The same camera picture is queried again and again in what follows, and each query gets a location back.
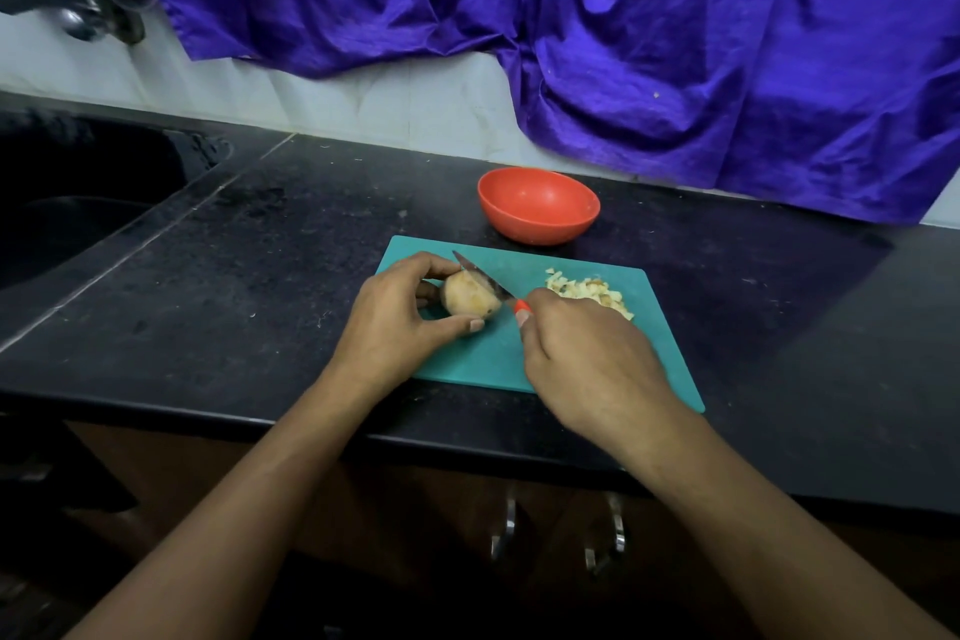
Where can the person's left hand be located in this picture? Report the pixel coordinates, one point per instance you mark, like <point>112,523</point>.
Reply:
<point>387,332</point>

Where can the person's right hand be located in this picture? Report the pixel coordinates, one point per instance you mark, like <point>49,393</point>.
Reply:
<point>600,370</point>

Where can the teal plastic cutting board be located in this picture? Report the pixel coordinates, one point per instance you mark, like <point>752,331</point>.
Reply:
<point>660,362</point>

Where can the pile of diced apple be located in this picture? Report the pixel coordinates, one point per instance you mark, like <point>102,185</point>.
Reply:
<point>590,290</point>

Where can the whole brown potato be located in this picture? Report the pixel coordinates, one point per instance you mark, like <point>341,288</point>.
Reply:
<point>470,296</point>

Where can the orange bowl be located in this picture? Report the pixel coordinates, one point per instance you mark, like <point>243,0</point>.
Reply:
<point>539,205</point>

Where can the person's left forearm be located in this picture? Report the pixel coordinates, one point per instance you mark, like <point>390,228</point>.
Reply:
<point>225,542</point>

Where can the person's right forearm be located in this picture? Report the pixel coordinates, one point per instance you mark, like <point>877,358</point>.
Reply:
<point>795,542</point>

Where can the dark kitchen sink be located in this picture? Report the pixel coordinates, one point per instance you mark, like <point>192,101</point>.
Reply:
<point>83,205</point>

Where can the purple cloth curtain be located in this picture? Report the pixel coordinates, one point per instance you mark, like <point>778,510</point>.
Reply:
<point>735,32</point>

